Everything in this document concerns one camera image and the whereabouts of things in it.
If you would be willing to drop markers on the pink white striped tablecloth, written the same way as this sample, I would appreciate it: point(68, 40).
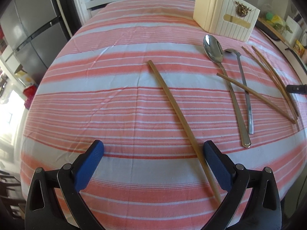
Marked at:
point(100, 86)

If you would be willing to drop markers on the wooden chopstick across spoons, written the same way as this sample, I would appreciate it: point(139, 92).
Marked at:
point(259, 96)

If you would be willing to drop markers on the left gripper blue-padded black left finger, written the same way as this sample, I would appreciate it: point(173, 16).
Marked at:
point(43, 210)

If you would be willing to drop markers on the red bag on floor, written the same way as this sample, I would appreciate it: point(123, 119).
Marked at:
point(29, 92)

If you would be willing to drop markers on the yellow snack packet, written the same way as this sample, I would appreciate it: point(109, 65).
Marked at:
point(299, 49)

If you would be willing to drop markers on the yellow green produce bag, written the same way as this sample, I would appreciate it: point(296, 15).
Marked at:
point(277, 23)

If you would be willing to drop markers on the long wooden chopstick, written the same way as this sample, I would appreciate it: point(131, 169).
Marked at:
point(188, 132)

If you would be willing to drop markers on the large silver spoon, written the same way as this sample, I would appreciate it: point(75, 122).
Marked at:
point(214, 52)

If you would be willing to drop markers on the grey refrigerator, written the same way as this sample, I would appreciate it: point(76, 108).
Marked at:
point(36, 33)

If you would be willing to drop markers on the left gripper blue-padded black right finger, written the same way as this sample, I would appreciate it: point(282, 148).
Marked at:
point(263, 209)

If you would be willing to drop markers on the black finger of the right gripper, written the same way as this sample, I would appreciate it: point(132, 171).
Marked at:
point(296, 89)

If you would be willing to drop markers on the white knife block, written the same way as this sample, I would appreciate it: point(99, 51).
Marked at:
point(295, 29)

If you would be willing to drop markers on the wooden cutting board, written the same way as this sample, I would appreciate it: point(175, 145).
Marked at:
point(271, 32)

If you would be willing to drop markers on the cream utensil holder box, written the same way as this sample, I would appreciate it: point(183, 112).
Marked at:
point(234, 19)

